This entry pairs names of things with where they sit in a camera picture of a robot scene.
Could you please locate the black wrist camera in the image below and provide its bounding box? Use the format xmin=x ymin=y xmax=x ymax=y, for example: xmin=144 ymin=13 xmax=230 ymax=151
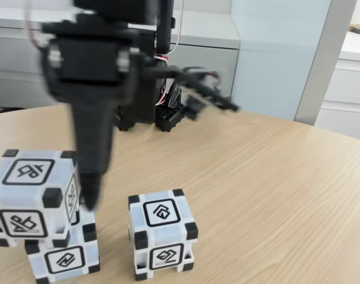
xmin=155 ymin=66 xmax=242 ymax=121

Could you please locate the white cube with crossed symbol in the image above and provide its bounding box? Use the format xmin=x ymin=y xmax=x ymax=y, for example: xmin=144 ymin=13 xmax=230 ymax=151
xmin=0 ymin=149 xmax=82 ymax=248

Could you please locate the white cube with lightning symbol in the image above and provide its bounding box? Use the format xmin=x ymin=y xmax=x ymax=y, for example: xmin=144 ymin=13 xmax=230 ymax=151
xmin=23 ymin=204 xmax=101 ymax=284

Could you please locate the white cube with house symbol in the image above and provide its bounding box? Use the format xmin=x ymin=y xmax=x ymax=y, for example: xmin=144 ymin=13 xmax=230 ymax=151
xmin=127 ymin=189 xmax=199 ymax=281

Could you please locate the white drawer unit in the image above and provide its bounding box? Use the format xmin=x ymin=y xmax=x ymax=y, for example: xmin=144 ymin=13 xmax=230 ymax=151
xmin=314 ymin=29 xmax=360 ymax=140

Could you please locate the red white base cable bundle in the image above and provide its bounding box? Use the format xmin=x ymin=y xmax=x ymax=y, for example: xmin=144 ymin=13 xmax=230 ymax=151
xmin=155 ymin=53 xmax=184 ymax=108

